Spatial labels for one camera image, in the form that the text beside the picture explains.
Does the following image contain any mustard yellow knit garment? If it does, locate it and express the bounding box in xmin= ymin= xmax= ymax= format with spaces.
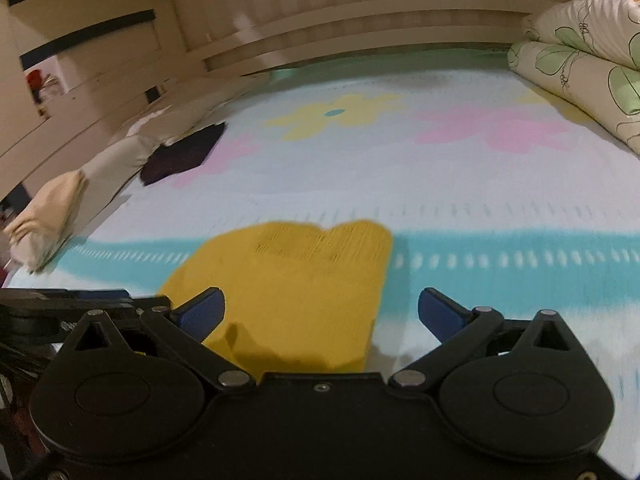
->
xmin=160 ymin=220 xmax=393 ymax=378

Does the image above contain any floral bed sheet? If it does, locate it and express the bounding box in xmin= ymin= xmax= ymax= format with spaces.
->
xmin=10 ymin=50 xmax=639 ymax=477

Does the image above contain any cream pillow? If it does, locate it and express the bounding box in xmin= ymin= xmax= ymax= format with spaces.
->
xmin=64 ymin=74 xmax=268 ymax=235

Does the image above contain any cream folded cloth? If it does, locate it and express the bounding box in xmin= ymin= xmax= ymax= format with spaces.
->
xmin=3 ymin=169 xmax=88 ymax=272

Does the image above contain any dark folded striped garment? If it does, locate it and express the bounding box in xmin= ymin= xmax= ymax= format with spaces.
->
xmin=140 ymin=122 xmax=227 ymax=186

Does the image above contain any cream wooden side cabinet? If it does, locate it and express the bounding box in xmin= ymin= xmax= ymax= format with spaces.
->
xmin=1 ymin=0 xmax=206 ymax=195

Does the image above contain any floral rolled duvet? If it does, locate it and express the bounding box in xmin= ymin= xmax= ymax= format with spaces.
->
xmin=508 ymin=0 xmax=640 ymax=152

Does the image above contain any cream wooden headboard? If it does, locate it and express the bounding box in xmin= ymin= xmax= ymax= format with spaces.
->
xmin=162 ymin=0 xmax=570 ymax=74

